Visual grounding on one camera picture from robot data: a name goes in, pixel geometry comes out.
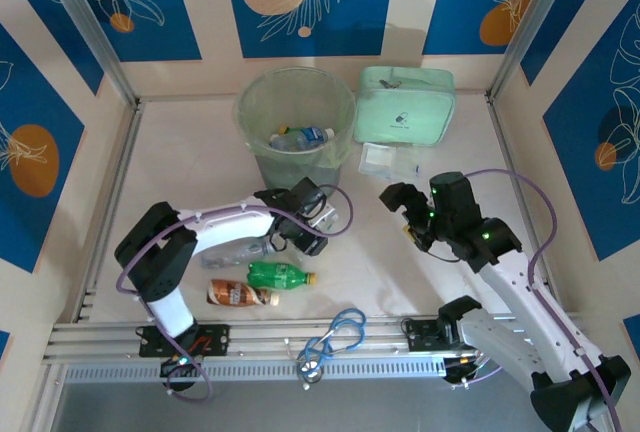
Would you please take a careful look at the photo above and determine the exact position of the Pocari Sweat clear bottle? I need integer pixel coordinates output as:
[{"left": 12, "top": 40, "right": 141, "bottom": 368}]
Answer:
[{"left": 269, "top": 125, "right": 335, "bottom": 151}]

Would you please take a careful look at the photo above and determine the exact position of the long clear bottle green label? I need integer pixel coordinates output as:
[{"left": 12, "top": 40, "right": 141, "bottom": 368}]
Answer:
[{"left": 200, "top": 237, "right": 277, "bottom": 270}]

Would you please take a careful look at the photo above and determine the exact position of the brown coffee drink bottle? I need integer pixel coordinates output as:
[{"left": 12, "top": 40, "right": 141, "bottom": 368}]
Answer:
[{"left": 207, "top": 277, "right": 281, "bottom": 308}]

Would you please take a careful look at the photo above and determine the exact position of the translucent grey waste bin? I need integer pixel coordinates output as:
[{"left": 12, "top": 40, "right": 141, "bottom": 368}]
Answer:
[{"left": 234, "top": 66, "right": 357, "bottom": 205}]

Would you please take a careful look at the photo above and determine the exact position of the white gauze packet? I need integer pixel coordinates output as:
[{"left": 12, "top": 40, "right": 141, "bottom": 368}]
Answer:
[{"left": 357, "top": 141, "right": 399, "bottom": 177}]

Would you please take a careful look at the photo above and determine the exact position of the mint green medicine pouch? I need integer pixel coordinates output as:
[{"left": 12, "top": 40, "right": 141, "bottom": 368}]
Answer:
[{"left": 353, "top": 65, "right": 457, "bottom": 147}]

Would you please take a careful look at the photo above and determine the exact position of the blue stethoscope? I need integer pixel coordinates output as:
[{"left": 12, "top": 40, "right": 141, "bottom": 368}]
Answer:
[{"left": 284, "top": 307, "right": 369, "bottom": 384}]

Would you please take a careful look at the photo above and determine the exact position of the grey metal panel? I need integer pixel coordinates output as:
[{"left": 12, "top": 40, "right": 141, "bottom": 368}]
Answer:
[{"left": 47, "top": 351, "right": 551, "bottom": 432}]

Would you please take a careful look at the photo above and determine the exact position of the small circuit board with wires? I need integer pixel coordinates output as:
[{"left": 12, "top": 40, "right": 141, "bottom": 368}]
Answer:
[
  {"left": 443, "top": 346, "right": 494, "bottom": 382},
  {"left": 159, "top": 351, "right": 202, "bottom": 379}
]

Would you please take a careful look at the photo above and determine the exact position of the long aluminium base rail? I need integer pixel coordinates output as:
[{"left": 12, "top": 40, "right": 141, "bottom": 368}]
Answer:
[{"left": 43, "top": 320, "right": 551, "bottom": 368}]

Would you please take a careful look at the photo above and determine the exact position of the grey slotted cable duct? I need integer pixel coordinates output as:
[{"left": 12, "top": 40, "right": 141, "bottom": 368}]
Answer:
[{"left": 63, "top": 357, "right": 448, "bottom": 384}]

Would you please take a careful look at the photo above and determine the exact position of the aluminium frame post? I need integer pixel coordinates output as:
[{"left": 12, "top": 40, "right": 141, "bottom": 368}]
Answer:
[
  {"left": 485, "top": 0, "right": 577, "bottom": 103},
  {"left": 35, "top": 0, "right": 140, "bottom": 109}
]

